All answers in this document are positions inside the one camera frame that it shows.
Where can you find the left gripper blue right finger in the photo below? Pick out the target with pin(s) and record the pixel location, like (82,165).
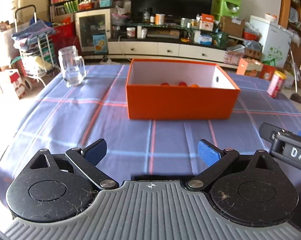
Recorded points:
(217,160)

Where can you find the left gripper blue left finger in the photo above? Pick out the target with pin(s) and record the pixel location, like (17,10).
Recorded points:
(84,162)

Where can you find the red tomato fruit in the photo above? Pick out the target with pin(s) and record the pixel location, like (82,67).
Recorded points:
(182,84)

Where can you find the orange fruit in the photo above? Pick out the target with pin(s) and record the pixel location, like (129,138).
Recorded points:
(194,86)

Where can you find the red canister yellow lid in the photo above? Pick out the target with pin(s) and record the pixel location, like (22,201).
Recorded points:
(276,84)

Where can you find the blue plaid tablecloth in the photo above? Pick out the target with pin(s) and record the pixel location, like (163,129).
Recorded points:
(61,118)

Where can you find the orange cardboard box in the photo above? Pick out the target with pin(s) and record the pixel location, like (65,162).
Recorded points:
(148,100)

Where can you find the white chest freezer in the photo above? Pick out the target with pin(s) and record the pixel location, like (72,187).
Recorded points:
(275,41)

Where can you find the clear glass mug jar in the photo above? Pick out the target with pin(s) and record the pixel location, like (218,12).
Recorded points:
(72,66)

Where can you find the white power strip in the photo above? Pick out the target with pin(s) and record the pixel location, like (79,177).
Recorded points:
(107,61)

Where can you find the white TV cabinet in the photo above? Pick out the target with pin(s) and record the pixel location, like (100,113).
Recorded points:
(166,48)

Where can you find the brown cardboard box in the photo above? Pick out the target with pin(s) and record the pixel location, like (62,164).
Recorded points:
(232,26)

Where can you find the red paper bag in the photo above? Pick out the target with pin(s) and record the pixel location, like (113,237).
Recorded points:
(65,36)

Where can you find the shopping trolley with clothes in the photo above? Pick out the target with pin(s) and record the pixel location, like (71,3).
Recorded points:
(36,48)

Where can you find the white glass door cabinet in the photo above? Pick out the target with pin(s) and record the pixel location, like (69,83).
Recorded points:
(93,28)

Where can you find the green stacking bins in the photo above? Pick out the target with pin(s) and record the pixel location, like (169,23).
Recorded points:
(227,8)

